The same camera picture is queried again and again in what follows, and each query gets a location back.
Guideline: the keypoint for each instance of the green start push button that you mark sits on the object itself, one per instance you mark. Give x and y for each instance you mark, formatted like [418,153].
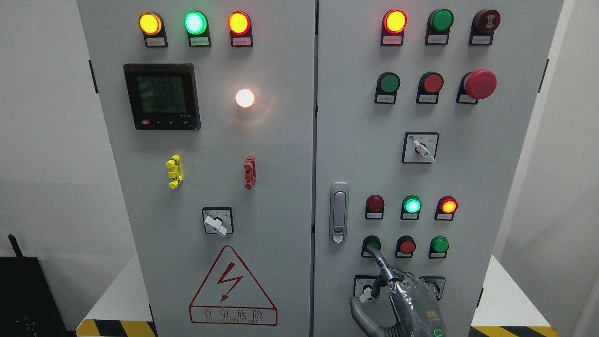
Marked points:
[371,241]

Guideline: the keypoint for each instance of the green push button upper row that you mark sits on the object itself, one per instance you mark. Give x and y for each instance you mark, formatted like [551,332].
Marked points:
[387,87]

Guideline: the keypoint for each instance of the red push button lower row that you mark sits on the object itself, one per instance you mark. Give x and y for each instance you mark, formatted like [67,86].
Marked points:
[405,247]

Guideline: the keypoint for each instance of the red push button row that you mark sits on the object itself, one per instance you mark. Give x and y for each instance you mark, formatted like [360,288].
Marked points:
[405,247]
[429,87]

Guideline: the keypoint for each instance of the red push button upper row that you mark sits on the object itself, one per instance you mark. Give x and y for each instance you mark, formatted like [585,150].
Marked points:
[429,87]

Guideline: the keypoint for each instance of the green push button lower right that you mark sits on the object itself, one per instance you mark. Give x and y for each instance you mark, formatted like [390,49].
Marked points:
[438,247]

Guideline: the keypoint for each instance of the red emergency stop mushroom button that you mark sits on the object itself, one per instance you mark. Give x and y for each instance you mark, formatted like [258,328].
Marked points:
[476,85]

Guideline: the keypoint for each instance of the red terminal connector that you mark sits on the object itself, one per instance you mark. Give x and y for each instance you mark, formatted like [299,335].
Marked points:
[250,172]

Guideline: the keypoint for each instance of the dark red indicator light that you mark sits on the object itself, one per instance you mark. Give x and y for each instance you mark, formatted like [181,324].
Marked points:
[374,207]

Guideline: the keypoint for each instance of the white lit indicator lamp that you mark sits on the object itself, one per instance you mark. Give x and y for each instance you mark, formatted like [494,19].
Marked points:
[245,98]

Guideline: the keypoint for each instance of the grey left cabinet door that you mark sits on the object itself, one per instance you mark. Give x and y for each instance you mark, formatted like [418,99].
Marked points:
[273,220]

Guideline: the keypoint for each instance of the grey cabinet door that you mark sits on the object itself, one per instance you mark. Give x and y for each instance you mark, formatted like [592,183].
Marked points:
[361,143]
[273,220]

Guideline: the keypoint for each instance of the green lit indicator lower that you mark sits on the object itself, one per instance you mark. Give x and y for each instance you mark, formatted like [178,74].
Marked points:
[411,207]

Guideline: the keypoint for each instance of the yellow terminal connector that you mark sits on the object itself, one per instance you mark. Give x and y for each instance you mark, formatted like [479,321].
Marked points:
[174,171]

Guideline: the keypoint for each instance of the grey right cabinet door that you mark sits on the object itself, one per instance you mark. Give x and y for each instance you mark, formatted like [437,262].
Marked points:
[361,143]

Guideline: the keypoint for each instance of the red electric hazard warning sticker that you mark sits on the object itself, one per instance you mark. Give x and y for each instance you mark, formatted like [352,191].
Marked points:
[230,294]

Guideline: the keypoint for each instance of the red lit indicator lower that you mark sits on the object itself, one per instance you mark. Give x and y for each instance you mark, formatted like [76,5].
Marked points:
[446,208]

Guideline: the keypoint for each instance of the black digital power meter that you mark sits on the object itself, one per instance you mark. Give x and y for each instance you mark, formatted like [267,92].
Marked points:
[163,96]

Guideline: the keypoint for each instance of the orange red indicator light top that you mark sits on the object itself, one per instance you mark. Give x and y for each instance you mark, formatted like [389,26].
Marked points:
[240,27]

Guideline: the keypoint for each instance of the orange lit indicator right door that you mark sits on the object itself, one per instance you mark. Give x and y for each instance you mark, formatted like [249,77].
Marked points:
[393,26]

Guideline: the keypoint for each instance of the green lit indicator light top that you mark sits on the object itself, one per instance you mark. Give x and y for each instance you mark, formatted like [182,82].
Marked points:
[197,28]

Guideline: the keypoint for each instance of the green indicator light top right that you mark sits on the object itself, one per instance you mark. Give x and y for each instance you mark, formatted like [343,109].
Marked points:
[438,27]

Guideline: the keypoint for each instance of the yellow indicator light top left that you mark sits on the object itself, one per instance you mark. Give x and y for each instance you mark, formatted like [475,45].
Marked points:
[154,33]

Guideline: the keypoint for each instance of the white platform yellow black stripes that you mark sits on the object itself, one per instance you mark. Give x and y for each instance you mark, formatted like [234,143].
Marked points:
[503,311]

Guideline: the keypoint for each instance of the dark red buzzer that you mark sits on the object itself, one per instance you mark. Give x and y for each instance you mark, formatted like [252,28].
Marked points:
[483,26]

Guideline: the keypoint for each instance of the black box with antenna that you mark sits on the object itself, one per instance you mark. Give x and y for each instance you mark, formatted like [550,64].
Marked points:
[27,306]

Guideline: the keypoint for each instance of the silver door handle lock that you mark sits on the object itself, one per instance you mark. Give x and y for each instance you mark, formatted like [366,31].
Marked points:
[338,212]

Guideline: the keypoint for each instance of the white rotary switch left door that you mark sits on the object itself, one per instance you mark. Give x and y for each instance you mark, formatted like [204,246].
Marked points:
[218,220]

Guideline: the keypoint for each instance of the white rotary switch upper right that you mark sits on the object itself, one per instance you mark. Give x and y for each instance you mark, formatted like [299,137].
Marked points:
[420,147]

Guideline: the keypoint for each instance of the white rotary switch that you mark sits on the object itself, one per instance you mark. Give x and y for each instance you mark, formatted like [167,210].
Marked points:
[420,147]
[364,285]

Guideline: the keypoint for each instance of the white rotary switch lower right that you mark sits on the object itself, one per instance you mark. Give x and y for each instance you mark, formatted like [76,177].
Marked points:
[364,285]

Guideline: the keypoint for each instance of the black selector knob switch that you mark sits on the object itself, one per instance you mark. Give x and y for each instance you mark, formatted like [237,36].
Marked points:
[438,283]

